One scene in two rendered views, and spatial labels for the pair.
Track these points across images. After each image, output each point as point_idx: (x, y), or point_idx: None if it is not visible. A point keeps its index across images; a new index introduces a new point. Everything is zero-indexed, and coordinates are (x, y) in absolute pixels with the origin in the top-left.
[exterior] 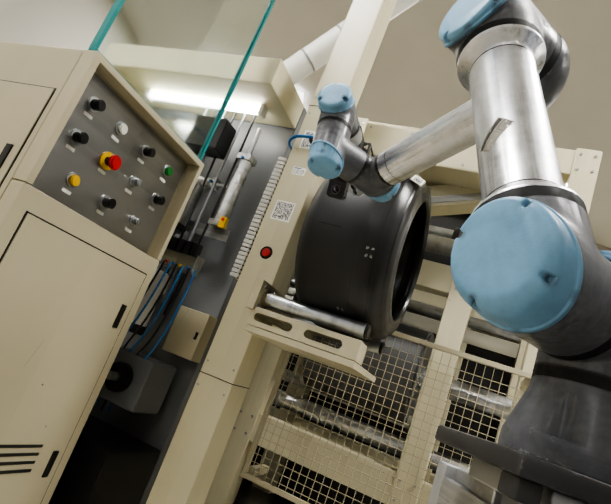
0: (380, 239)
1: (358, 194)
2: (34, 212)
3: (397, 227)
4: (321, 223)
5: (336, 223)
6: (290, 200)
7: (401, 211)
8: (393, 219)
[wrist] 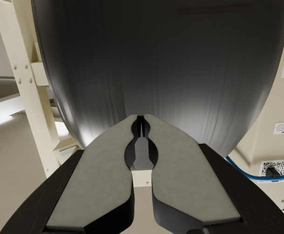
0: (55, 13)
1: (125, 121)
2: None
3: (48, 68)
4: (243, 3)
5: (196, 18)
6: None
7: (62, 107)
8: (60, 83)
